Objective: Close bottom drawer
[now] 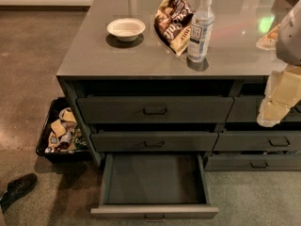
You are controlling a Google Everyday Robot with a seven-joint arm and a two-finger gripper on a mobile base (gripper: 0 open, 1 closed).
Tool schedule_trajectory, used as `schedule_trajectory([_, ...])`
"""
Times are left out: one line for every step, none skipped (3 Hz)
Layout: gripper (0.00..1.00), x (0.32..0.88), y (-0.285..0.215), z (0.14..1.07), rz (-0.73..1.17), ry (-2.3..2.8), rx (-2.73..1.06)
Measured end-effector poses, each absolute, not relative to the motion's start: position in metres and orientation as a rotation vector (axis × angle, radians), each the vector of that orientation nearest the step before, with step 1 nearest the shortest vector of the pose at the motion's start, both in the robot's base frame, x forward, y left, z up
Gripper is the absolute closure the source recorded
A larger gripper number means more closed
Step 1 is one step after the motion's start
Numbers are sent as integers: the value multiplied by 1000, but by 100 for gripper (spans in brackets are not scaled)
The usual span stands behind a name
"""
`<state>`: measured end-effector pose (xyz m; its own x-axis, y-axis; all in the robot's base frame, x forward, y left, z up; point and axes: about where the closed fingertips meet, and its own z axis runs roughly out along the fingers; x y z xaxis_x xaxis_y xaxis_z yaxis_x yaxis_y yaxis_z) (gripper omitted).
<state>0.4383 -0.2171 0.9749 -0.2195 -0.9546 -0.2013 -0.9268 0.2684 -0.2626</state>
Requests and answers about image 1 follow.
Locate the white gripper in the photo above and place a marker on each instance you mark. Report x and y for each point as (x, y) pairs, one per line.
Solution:
(290, 37)

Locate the grey drawer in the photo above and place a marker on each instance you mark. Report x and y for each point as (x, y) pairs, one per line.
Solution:
(154, 187)
(271, 141)
(153, 141)
(151, 109)
(246, 109)
(252, 162)

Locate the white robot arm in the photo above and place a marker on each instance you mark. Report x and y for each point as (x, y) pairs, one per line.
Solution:
(288, 46)

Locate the grey drawer cabinet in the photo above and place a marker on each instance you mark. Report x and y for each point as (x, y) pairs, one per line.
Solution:
(219, 78)

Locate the snack packet on counter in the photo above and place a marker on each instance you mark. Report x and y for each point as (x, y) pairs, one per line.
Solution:
(268, 41)

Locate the clear plastic water bottle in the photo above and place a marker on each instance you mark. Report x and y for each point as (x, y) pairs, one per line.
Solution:
(200, 32)

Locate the brown snack bag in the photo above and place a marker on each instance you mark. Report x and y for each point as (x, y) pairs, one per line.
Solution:
(173, 22)

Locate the white paper bowl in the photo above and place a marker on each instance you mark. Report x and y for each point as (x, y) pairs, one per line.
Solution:
(126, 29)

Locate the small can in bin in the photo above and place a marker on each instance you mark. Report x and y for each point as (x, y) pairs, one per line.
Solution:
(65, 140)

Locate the black plastic bin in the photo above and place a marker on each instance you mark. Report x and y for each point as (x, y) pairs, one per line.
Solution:
(76, 155)

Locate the tan packet in bin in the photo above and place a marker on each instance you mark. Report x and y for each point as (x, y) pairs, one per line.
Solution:
(58, 128)

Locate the black leather shoe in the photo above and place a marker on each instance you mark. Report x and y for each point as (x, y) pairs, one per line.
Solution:
(17, 189)

